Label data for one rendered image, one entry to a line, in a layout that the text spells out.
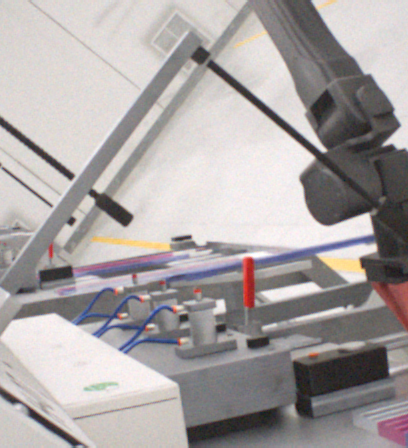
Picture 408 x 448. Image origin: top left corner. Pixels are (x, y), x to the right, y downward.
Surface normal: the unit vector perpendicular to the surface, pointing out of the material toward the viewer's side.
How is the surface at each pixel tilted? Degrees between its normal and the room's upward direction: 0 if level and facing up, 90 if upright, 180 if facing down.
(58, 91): 90
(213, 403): 90
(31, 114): 90
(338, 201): 54
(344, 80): 80
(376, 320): 90
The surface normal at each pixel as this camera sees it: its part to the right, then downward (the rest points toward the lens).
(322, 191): -0.79, 0.25
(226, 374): 0.32, 0.00
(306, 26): 0.37, -0.47
